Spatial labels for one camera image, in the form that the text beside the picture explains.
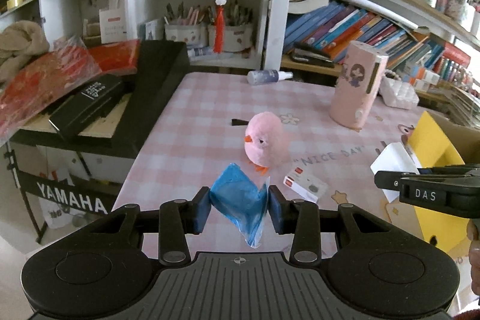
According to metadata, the red plastic bag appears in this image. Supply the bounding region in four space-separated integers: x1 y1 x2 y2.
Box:
1 36 141 144

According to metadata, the white pen holder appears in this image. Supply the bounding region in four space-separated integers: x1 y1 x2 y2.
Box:
223 24 253 53

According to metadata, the blue plastic bag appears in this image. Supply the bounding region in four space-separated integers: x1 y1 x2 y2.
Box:
209 163 270 249

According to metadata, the red tassel ornament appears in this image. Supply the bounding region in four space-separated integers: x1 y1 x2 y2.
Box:
213 0 227 54

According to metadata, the yellow cardboard box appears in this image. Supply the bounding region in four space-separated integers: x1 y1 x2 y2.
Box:
407 111 479 259

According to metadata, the pink cylindrical humidifier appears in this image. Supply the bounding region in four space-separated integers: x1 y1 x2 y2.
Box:
329 40 389 130

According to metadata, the small black cap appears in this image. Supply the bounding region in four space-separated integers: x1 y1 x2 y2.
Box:
231 118 248 126

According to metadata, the small spray bottle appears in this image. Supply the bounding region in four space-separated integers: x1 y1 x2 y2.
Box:
247 70 293 86

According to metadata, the pink checkered tablecloth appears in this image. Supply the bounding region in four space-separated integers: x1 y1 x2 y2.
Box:
111 71 480 313

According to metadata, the pink plush chick toy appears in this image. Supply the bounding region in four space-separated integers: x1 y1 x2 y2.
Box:
244 111 290 175

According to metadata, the beige cloth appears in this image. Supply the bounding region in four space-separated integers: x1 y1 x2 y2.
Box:
0 20 50 84

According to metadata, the black long box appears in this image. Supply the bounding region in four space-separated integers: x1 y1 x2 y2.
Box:
49 75 125 140

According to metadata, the small white red box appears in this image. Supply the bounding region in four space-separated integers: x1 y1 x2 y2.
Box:
283 166 329 203

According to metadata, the black Yamaha keyboard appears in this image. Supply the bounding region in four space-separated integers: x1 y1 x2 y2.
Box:
6 39 191 245

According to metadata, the person right hand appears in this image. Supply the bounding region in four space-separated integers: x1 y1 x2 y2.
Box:
467 220 480 296

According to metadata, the white quilted handbag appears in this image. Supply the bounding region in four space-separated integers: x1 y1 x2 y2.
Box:
379 70 419 110

